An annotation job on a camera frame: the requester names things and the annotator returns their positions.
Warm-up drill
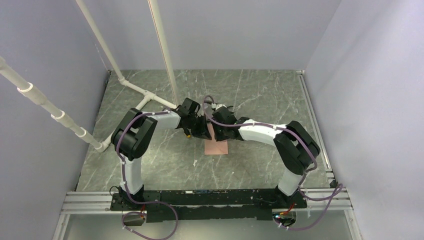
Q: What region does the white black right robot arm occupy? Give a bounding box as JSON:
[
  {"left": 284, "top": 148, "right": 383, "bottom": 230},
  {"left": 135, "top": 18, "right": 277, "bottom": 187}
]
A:
[{"left": 211, "top": 106, "right": 321, "bottom": 208}]

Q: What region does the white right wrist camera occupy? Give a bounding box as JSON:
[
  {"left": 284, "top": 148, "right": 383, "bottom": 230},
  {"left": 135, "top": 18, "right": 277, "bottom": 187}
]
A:
[{"left": 215, "top": 104, "right": 227, "bottom": 110}]

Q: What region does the white pvc pipe frame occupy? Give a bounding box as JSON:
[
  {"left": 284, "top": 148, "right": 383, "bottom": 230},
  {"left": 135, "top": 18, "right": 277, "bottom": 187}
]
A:
[{"left": 0, "top": 0, "right": 181, "bottom": 154}]

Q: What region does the aluminium extrusion frame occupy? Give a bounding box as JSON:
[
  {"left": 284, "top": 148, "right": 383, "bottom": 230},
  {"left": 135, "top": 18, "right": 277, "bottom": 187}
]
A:
[{"left": 53, "top": 191, "right": 363, "bottom": 240}]

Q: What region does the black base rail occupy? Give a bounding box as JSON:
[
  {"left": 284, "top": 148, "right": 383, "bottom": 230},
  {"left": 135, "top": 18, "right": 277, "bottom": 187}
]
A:
[{"left": 110, "top": 188, "right": 307, "bottom": 223}]

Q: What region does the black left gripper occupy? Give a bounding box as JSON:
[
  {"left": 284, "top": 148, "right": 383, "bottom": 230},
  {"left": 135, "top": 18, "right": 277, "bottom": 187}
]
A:
[{"left": 187, "top": 114, "right": 212, "bottom": 141}]

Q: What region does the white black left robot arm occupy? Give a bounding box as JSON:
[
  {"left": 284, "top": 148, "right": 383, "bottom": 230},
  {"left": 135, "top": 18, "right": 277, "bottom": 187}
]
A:
[{"left": 110, "top": 98, "right": 212, "bottom": 210}]

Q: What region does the black yellow screwdriver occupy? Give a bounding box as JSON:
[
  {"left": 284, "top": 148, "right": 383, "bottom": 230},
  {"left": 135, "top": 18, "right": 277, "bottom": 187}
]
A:
[{"left": 183, "top": 129, "right": 191, "bottom": 138}]

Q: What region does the pink paper envelope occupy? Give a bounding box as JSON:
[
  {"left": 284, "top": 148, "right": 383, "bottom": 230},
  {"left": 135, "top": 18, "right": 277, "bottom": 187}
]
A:
[{"left": 204, "top": 123, "right": 229, "bottom": 155}]

